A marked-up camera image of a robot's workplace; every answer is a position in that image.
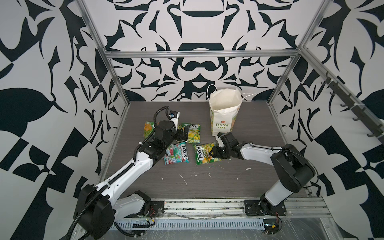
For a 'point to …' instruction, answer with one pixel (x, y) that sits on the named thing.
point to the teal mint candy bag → (176, 153)
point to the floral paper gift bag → (224, 105)
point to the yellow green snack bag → (194, 134)
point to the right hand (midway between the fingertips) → (212, 152)
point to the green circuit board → (271, 225)
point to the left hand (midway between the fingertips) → (180, 121)
